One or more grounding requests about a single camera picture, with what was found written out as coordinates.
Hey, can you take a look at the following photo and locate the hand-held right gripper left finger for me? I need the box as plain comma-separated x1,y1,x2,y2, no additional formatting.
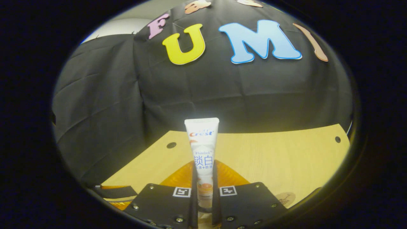
123,160,199,229

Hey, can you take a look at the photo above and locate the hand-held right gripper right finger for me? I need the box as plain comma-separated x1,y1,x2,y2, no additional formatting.
212,160,289,229

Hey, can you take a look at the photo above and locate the round wooden coaster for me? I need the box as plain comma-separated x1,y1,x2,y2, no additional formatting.
275,192,296,208

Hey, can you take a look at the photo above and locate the white toothpaste tube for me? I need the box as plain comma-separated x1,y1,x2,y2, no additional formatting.
184,117,220,209

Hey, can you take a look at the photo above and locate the black backdrop cloth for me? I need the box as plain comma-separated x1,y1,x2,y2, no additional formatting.
52,0,354,188

